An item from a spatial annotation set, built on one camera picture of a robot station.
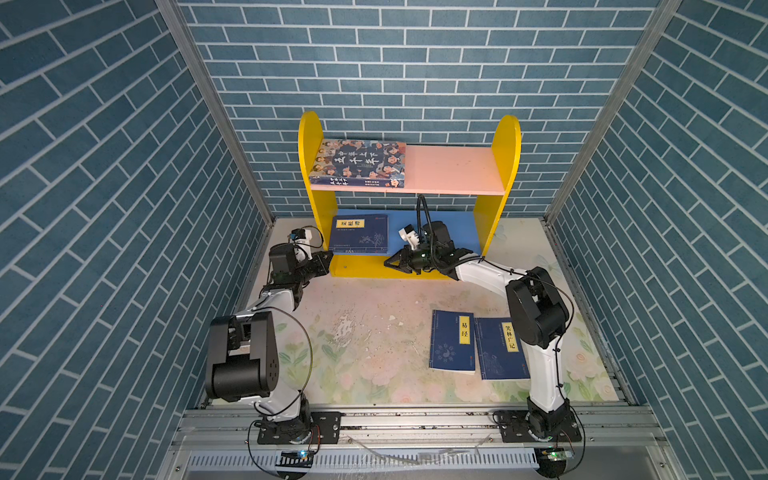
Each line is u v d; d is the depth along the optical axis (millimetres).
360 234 946
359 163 752
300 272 782
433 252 769
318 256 806
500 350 862
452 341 890
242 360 453
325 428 741
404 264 814
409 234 887
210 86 828
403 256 845
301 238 811
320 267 813
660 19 719
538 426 652
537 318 542
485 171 776
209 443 770
